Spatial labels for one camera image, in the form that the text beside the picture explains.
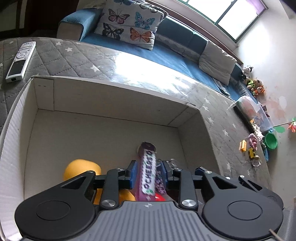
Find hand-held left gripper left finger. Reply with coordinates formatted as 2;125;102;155
60;160;137;208

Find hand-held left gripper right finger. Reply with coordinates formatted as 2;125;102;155
162;160;232;208

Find clear plastic wrapper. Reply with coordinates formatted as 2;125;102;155
157;158;179;171

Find purple Cheers candy packet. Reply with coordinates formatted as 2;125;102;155
135;141;167;202

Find large yellow rubber duck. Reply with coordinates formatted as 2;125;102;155
63;159;102;204

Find grey cardboard box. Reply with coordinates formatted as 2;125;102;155
0;75;228;241

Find clear plastic container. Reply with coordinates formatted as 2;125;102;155
236;95;262;118
253;105;272;133

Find yellow toy vehicle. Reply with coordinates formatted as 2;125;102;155
248;147;260;161

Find green plastic bowl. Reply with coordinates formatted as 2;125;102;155
265;132;278;151

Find pink toy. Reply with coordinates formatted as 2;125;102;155
248;133;258;149

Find colourful pinwheel toy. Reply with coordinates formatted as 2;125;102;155
273;118;296;133

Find orange plush toy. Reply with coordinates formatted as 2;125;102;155
252;85;266;96

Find grey sofa cushion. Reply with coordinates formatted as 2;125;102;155
198;40;238;86

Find black and white plush cow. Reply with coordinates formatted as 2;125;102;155
240;65;254;80

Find blue sofa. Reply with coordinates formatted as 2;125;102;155
57;8;259;102

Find grey quilted star table cover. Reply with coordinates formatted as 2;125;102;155
0;37;273;193

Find butterfly print pillow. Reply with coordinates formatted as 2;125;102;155
95;0;160;51
136;0;169;20

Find green framed window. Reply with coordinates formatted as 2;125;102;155
183;0;266;43

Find white remote control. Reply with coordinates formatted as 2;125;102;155
6;41;37;83

